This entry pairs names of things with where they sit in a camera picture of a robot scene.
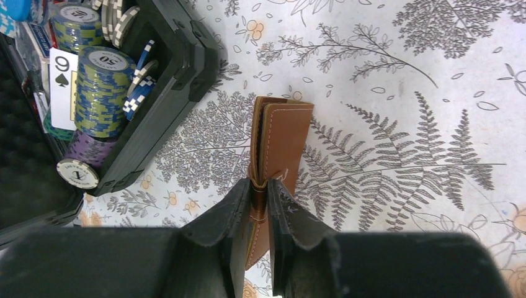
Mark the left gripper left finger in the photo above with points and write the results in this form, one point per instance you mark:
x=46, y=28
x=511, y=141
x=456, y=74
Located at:
x=214, y=247

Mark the white dealer chip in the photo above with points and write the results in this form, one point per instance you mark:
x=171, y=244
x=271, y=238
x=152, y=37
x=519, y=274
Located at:
x=77, y=173

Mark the brown leather card holder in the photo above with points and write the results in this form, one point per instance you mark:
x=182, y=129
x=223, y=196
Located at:
x=279, y=130

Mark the blue yellow fifty chip stack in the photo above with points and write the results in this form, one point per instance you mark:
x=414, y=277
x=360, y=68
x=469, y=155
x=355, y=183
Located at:
x=104, y=77

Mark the floral patterned table mat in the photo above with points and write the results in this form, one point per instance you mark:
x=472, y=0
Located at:
x=418, y=120

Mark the black poker chip case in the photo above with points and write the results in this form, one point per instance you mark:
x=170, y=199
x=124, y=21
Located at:
x=177, y=62

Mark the purple chip stack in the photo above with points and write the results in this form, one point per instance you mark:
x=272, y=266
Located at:
x=88, y=149

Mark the nine of spades card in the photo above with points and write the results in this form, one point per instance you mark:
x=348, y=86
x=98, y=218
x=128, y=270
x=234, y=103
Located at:
x=63, y=70

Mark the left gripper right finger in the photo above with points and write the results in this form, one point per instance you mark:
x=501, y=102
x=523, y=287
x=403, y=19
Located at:
x=300, y=259

